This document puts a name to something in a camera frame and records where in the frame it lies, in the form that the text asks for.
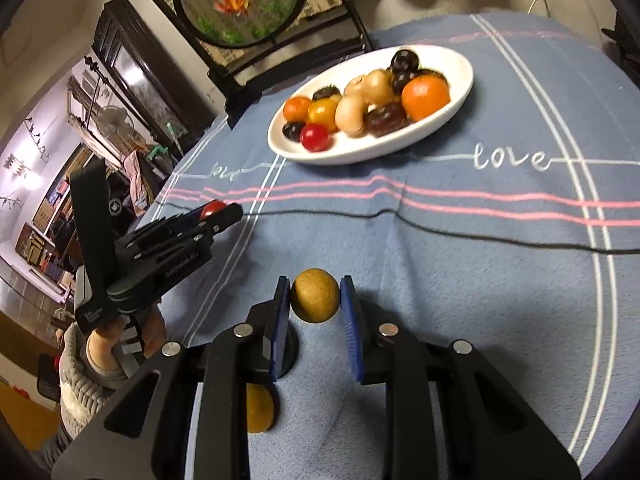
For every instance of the red cherry tomato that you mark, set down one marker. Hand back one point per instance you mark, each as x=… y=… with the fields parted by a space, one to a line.
x=315 y=137
x=212 y=207

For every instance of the electric fan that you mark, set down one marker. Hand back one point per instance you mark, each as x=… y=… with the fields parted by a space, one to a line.
x=112 y=121

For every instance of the pink cloth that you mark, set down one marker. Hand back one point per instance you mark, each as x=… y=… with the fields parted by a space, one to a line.
x=135 y=175

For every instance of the wooden bookshelf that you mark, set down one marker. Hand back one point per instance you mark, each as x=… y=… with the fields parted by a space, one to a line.
x=45 y=240

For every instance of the orange cherry tomato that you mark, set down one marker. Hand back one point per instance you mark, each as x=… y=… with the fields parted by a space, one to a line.
x=297 y=108

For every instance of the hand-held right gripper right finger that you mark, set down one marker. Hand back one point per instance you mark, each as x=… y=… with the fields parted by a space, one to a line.
x=352 y=330

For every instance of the blue striped tablecloth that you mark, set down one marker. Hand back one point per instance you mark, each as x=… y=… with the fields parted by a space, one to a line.
x=450 y=260

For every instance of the person's left hand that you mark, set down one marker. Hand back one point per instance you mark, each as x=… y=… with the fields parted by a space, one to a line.
x=102 y=350

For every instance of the yellow cherry tomato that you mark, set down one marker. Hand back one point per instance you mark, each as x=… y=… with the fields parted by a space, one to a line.
x=322 y=112

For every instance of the person's left forearm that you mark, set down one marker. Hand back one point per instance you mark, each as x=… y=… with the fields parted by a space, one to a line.
x=82 y=390

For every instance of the dark wooden framed panel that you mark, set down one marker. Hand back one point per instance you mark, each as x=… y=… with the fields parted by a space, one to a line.
x=135 y=75

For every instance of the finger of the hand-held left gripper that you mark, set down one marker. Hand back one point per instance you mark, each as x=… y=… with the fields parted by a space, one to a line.
x=165 y=225
x=227 y=215

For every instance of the white oval plate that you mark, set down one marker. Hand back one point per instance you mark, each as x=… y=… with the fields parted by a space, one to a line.
x=360 y=150

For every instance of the orange mandarin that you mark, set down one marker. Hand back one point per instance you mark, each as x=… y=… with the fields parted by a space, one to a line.
x=425 y=97

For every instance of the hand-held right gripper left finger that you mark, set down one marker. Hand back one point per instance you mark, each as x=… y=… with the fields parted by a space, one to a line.
x=281 y=320

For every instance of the round goldfish screen black stand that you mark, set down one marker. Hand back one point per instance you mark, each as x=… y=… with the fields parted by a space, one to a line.
x=240 y=0

